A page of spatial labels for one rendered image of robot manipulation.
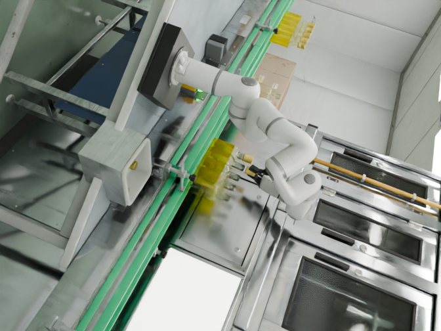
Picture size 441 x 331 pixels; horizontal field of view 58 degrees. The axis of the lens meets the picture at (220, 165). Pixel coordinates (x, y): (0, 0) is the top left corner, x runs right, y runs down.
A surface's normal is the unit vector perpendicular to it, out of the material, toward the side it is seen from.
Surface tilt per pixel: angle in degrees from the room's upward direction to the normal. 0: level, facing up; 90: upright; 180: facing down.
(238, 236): 90
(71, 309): 90
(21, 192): 90
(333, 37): 90
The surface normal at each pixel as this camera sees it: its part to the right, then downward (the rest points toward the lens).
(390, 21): -0.38, 0.72
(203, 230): 0.11, -0.59
